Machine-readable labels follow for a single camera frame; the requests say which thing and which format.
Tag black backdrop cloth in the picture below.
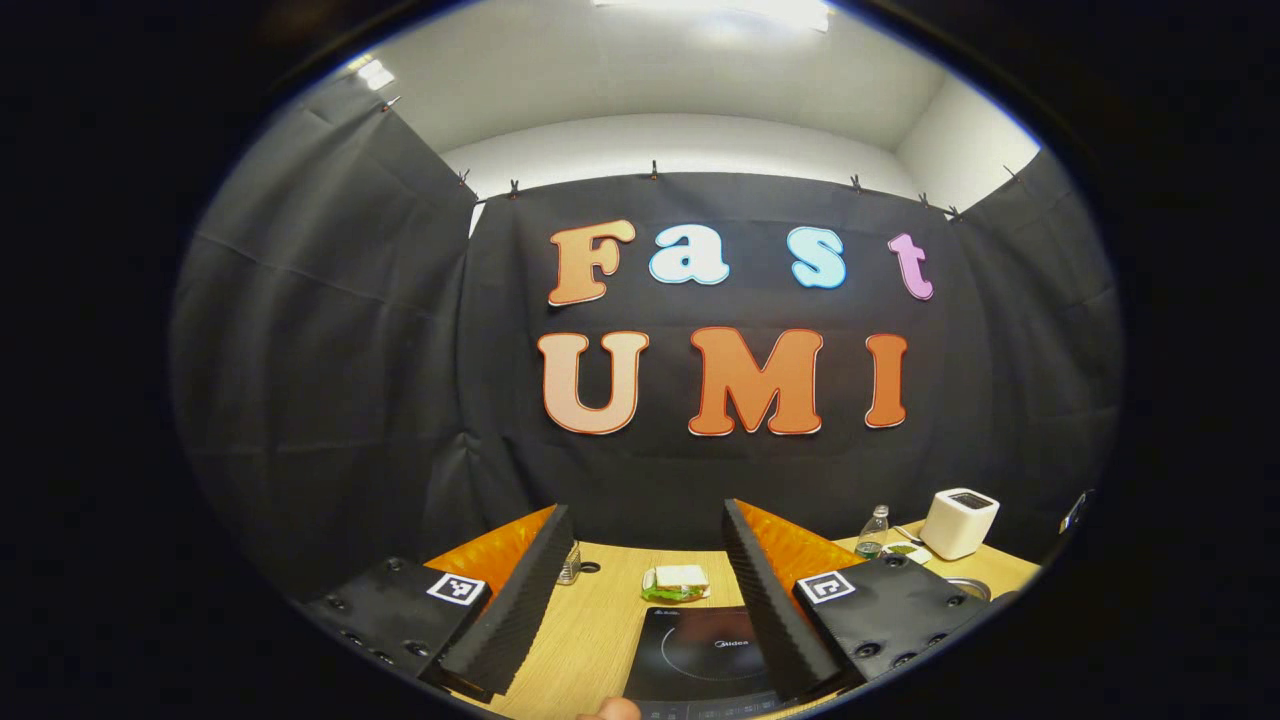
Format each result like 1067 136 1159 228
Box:
168 70 1126 603

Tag white toaster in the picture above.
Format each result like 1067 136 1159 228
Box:
920 488 1001 561

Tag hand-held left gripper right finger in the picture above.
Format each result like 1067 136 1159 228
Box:
722 498 1001 706

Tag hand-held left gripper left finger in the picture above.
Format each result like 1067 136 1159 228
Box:
295 505 578 706

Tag black induction cooktop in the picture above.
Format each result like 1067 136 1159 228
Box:
622 605 791 720

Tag clear plastic water bottle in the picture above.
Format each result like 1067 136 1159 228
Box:
855 505 891 561

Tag sandwich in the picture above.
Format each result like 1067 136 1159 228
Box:
640 565 713 604

